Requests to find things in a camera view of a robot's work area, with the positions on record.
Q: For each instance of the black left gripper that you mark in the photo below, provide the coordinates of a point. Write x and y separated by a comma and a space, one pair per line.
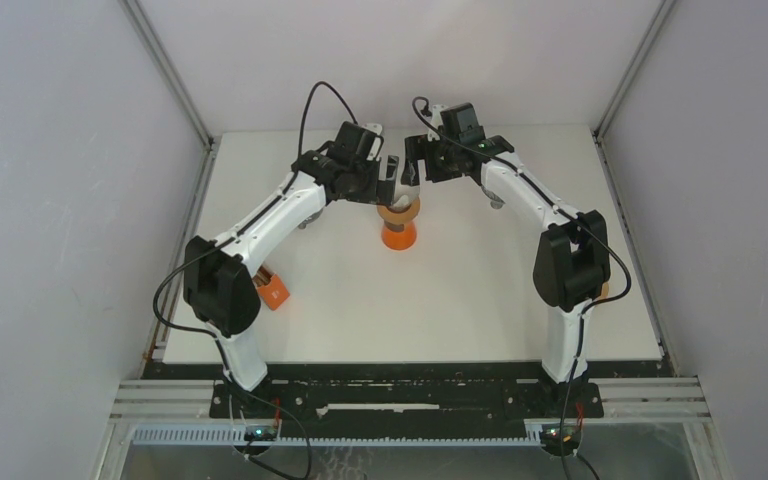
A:
379, 191

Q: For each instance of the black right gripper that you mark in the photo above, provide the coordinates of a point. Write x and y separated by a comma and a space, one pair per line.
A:
422, 147

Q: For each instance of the white paper coffee filter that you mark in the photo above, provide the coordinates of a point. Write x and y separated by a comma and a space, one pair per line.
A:
404, 196

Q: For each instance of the orange glass carafe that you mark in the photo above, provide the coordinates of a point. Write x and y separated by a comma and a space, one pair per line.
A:
399, 237

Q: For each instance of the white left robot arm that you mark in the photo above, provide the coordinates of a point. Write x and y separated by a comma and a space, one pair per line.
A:
218, 273

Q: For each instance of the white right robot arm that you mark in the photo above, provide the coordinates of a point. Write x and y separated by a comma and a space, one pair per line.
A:
572, 260

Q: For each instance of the grey ribbed glass dripper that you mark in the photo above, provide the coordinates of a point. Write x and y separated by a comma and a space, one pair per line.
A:
495, 201

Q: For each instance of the orange coffee filter box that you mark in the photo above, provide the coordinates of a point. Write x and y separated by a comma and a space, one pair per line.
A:
270, 288

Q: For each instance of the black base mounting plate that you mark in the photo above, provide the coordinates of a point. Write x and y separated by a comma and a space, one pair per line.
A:
434, 401

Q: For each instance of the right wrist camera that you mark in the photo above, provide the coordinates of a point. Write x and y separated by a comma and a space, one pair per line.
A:
459, 123

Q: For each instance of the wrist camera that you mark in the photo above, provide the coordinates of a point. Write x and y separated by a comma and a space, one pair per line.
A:
356, 143
459, 123

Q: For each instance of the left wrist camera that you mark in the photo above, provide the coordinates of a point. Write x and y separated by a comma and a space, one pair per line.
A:
356, 143

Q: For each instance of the aluminium frame rail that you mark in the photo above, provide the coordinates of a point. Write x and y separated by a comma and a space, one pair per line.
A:
152, 42

